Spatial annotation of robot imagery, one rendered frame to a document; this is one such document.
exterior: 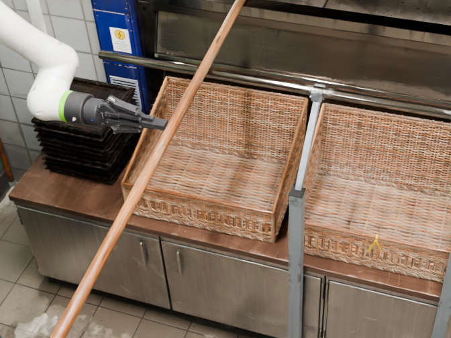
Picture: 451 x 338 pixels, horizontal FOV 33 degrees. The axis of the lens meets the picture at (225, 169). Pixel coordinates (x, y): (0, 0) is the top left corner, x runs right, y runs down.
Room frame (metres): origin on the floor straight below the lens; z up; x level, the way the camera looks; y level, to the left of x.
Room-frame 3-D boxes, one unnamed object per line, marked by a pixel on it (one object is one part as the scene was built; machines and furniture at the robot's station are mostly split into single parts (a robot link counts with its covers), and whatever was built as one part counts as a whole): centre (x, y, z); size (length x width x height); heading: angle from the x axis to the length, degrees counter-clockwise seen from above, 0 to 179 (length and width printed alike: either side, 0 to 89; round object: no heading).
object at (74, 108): (1.74, 0.40, 1.20); 0.12 x 0.06 x 0.09; 157
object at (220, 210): (2.01, 0.03, 0.72); 0.56 x 0.49 x 0.28; 69
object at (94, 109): (1.70, 0.33, 1.20); 0.09 x 0.07 x 0.08; 67
